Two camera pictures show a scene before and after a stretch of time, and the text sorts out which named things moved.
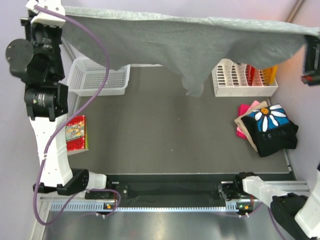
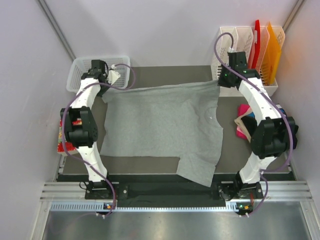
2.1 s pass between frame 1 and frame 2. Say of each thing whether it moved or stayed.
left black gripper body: moved
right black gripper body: moved
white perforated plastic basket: stayed
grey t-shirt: moved
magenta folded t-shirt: stayed
